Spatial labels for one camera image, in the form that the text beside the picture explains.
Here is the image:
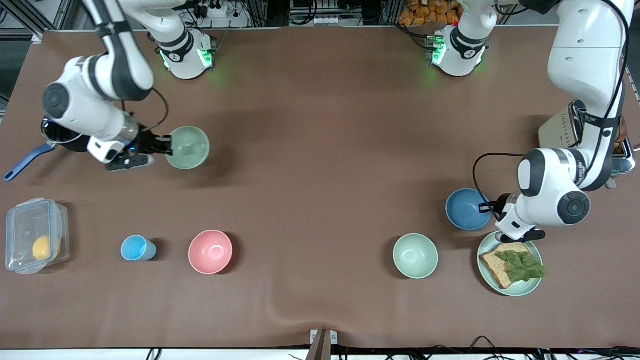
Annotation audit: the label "blue bowl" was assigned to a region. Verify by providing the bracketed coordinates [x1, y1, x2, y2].
[445, 188, 493, 231]

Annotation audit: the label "pale green bowl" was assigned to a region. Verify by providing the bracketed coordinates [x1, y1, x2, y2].
[392, 233, 439, 280]
[164, 126, 211, 170]

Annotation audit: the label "pink bowl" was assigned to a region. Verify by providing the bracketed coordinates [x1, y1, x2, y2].
[188, 229, 234, 275]

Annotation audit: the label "brown bread slice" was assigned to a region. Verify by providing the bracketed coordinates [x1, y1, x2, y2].
[480, 241, 531, 290]

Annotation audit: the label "green lettuce leaf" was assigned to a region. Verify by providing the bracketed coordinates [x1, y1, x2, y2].
[495, 250, 547, 284]

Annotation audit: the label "pale green plate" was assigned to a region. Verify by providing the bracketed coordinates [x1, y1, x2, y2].
[476, 231, 544, 297]

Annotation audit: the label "glass lid blue knob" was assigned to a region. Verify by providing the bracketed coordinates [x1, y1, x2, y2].
[41, 117, 84, 146]

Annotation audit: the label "silver beige toaster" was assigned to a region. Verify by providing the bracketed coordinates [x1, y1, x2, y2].
[538, 99, 637, 192]

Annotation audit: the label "light blue cup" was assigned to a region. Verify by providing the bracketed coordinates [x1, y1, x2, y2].
[120, 234, 158, 262]

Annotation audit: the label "white power strip with plugs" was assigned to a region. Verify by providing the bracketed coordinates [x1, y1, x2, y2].
[190, 0, 252, 29]

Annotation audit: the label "yellow round fruit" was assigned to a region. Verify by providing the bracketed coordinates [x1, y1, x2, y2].
[32, 235, 61, 261]

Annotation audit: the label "clear plastic lidded container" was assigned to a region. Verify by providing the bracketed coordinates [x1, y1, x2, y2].
[5, 198, 71, 275]

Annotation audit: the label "brown table cover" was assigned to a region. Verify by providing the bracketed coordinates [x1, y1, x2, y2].
[0, 25, 640, 351]

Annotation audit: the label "bag of orange snacks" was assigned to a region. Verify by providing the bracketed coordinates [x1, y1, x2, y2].
[398, 0, 461, 27]

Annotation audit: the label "metal table clamp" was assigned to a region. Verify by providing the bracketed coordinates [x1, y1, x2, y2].
[309, 328, 339, 360]

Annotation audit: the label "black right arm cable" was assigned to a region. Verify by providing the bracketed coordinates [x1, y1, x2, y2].
[120, 87, 170, 135]

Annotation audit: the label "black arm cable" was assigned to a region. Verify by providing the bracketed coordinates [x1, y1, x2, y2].
[472, 0, 632, 217]
[120, 87, 170, 135]

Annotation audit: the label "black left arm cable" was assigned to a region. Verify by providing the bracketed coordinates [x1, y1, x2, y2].
[472, 0, 632, 217]

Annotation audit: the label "black pot blue handle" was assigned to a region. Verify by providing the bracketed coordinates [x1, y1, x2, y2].
[4, 117, 92, 182]

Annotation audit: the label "black looped floor cable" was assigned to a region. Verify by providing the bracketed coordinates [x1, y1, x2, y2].
[467, 335, 507, 354]

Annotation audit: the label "aluminium frame profile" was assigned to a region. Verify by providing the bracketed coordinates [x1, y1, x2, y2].
[0, 0, 77, 34]

